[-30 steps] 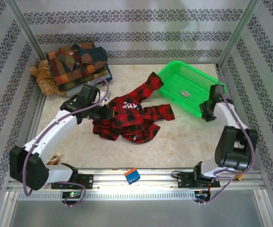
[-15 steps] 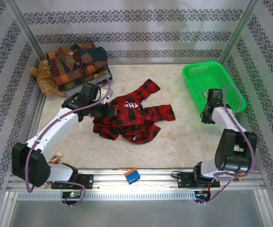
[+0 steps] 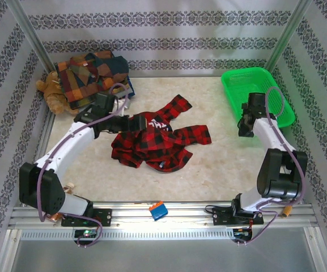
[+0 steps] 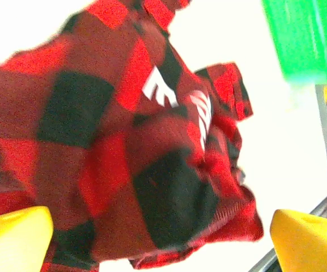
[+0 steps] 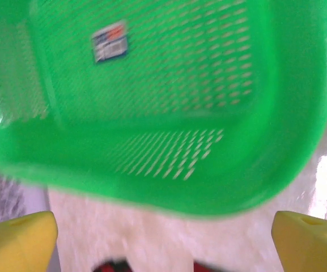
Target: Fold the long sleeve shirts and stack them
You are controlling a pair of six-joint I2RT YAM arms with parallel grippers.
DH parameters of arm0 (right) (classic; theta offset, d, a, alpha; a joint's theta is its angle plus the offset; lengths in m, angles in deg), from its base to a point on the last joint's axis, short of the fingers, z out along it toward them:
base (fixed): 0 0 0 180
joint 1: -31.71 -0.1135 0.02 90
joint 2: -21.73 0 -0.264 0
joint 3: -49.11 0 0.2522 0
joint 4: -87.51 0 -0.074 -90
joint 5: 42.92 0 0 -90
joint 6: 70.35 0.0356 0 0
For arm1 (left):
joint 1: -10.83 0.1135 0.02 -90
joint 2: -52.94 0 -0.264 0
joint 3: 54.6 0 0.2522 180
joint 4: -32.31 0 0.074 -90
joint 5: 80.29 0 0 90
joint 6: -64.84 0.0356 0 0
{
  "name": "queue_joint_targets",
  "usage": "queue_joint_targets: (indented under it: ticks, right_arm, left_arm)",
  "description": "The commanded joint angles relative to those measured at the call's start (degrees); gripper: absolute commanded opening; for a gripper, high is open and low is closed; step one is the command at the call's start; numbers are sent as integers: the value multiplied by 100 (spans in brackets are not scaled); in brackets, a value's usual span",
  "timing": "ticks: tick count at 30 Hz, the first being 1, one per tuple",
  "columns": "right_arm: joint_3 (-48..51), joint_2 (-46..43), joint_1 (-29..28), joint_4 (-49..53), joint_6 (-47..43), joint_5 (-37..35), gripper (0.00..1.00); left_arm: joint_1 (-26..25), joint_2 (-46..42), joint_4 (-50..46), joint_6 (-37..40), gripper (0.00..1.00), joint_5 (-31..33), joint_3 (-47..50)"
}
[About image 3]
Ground red black plaid shirt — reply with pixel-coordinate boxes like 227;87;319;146
111;94;213;173

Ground blue folded shirt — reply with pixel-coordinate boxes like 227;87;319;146
123;76;136;100

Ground green plastic basket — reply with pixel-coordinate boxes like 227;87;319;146
221;66;296;130

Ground multicolour plaid folded shirt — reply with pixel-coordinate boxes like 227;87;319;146
56;50;130;104

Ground brown teddy bear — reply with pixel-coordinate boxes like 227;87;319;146
35;70;79;116

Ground small wooden piece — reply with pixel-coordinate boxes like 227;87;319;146
62;183;76;196

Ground blue orange toy block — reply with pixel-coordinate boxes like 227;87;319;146
148;201;169;222

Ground crushed copper can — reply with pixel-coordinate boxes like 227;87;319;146
45;214;63;225

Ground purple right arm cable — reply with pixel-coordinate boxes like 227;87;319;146
235;86;308;247

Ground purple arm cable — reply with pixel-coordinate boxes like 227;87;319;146
235;86;308;247
37;83;130;249

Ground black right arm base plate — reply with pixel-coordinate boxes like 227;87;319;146
213;206;265;227

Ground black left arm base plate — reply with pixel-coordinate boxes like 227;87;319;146
61;208;113;227

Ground aluminium corner post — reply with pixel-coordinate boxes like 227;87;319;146
265;0;313;71
9;0;56;71

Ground aluminium front rail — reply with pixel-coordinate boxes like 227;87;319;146
9;202;318;230

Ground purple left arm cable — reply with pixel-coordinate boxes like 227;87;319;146
37;83;130;249

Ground slotted aluminium cable duct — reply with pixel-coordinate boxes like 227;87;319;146
20;228;235;241

